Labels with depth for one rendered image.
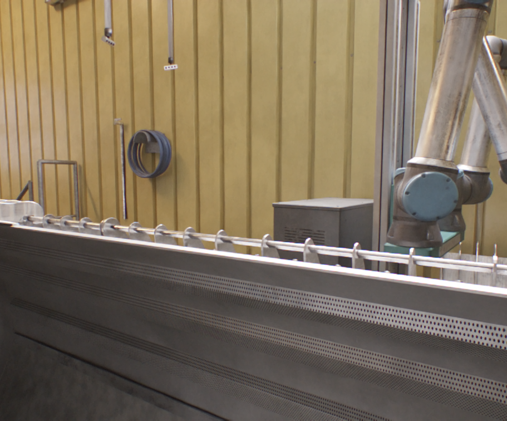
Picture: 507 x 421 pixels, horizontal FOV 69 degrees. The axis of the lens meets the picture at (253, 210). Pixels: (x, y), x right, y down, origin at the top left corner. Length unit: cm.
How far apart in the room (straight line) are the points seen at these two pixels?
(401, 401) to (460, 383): 18
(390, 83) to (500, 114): 40
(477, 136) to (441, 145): 76
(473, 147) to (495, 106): 57
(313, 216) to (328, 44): 140
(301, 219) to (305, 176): 100
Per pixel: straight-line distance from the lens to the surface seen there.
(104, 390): 174
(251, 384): 120
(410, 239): 138
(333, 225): 153
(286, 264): 59
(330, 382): 108
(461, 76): 127
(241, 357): 119
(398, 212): 141
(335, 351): 96
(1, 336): 238
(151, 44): 363
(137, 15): 380
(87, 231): 103
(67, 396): 192
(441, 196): 120
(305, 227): 160
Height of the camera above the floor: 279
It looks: 5 degrees down
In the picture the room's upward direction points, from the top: straight up
